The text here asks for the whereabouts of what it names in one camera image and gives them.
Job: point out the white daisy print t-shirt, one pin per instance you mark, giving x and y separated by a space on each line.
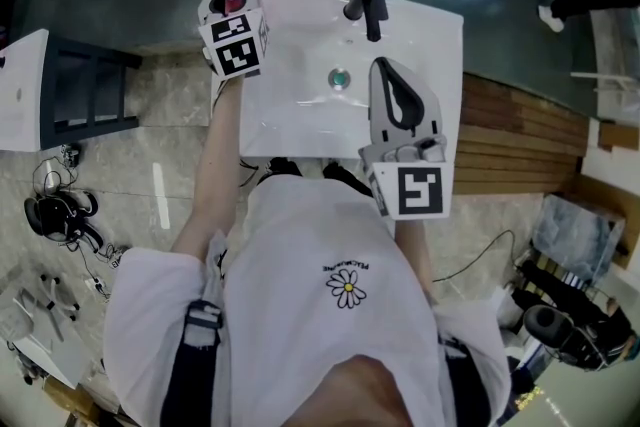
300 315

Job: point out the person's head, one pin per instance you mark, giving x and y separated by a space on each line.
360 395

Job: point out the person's right forearm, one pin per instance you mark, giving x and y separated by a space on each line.
415 255

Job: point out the small white sink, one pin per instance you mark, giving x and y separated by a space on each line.
20 95

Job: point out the black metal stand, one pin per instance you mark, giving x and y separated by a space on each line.
85 90

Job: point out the round sink drain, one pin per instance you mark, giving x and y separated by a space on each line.
339 78

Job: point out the white power strip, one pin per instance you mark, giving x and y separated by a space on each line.
97 285

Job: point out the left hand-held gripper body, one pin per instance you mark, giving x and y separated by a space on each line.
237 50

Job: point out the black headset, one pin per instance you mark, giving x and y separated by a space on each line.
55 215

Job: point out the person's left forearm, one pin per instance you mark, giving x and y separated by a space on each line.
215 165

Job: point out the white chair base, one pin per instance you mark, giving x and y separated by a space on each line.
50 305

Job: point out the wooden plank platform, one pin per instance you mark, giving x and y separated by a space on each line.
520 140

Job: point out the large white ceramic sink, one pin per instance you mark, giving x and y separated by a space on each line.
300 115

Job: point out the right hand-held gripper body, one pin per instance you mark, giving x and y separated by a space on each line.
420 190

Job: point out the clear plastic bag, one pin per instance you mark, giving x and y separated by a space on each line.
575 235

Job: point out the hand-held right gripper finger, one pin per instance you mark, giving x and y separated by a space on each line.
381 110
432 115

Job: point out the person's left shoe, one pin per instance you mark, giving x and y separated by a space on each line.
286 167

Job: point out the black faucet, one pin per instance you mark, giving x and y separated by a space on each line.
372 0

